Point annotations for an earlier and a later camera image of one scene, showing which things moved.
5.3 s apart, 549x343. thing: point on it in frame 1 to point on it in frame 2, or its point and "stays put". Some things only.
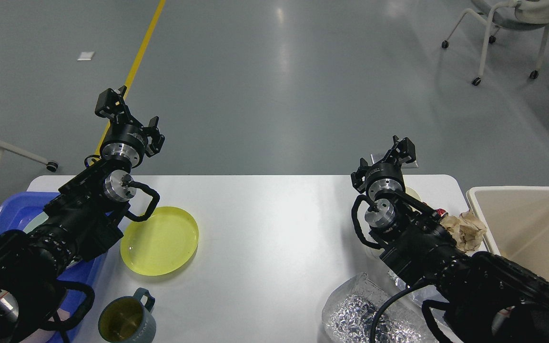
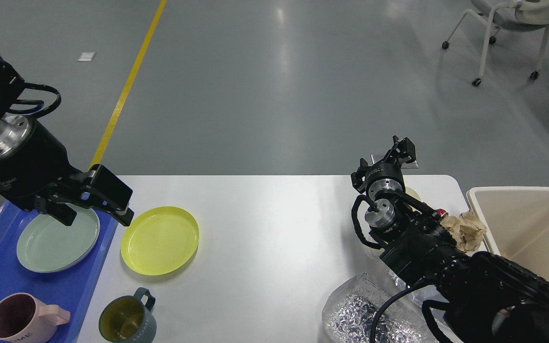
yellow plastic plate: x=161 y=244 stays put
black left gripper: x=127 y=140 to x=42 y=167
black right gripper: x=383 y=176 stays put
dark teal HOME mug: x=125 y=319 stays put
